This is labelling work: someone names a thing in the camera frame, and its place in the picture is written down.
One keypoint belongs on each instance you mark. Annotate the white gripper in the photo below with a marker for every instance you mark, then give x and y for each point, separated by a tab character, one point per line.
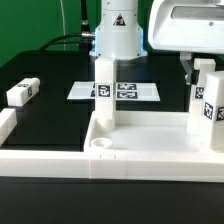
187	26

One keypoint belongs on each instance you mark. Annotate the white desk top tray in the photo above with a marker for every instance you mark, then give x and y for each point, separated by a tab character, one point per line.
148	131

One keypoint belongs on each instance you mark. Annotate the fiducial marker sheet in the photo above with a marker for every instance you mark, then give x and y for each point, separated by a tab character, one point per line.
124	91

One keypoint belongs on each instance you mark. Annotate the white front fence bar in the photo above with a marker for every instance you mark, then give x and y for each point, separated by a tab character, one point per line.
199	167

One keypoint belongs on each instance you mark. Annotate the white left fence block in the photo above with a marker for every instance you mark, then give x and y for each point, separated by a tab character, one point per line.
8	121

